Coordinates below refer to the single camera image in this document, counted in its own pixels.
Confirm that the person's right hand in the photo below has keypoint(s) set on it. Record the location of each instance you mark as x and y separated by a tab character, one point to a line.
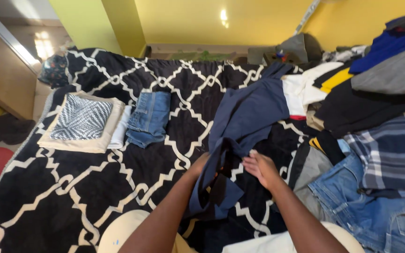
266	170

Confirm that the person's left hand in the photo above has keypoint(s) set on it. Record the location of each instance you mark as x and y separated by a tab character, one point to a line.
199	167

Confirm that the person's right fingers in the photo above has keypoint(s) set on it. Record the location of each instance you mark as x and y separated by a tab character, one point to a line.
251	163

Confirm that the navy blue garment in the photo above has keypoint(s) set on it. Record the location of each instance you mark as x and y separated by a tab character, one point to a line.
244	112

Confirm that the grey garment with black stripe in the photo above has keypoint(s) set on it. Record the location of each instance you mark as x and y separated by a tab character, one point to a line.
309	168

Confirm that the black yellow striped garment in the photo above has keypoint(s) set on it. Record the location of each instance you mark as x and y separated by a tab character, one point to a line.
327	144

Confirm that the white garment with red trim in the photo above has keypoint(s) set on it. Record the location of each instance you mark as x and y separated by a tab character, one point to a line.
297	93

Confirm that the folded blue denim shorts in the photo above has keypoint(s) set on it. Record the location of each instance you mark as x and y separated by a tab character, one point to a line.
149	117

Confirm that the green patterned cloth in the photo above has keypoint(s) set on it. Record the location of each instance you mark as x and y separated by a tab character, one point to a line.
202	56

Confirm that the large black garment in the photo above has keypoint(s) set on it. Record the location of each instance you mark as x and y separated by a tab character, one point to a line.
357	109

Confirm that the light blue denim jeans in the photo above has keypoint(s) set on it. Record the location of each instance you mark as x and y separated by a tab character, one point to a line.
364	214

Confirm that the grey bag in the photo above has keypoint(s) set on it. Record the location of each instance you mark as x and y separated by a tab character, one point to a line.
295	47

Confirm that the folded white cloth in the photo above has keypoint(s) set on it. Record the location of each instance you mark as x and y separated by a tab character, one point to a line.
121	131

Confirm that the person's cream shorts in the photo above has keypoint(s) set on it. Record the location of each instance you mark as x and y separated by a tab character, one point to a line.
127	228

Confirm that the blue white plaid shirt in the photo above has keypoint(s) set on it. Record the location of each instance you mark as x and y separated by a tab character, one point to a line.
392	154

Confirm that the plain grey garment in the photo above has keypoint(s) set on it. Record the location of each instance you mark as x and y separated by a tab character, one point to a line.
396	75

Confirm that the royal blue garment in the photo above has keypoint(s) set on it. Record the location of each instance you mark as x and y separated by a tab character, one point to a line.
381	51

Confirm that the black white patterned blanket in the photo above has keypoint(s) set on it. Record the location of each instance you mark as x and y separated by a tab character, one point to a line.
83	196

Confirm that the folded beige zigzag cloth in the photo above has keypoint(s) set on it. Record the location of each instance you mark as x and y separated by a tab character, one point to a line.
81	121

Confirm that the dark floral cloth bag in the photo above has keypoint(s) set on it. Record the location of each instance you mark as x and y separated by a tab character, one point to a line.
54	70

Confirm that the dark brown cloth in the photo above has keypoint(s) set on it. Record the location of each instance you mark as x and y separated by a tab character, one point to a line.
7	129

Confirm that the wooden door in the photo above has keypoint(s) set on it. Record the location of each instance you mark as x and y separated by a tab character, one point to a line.
2	70

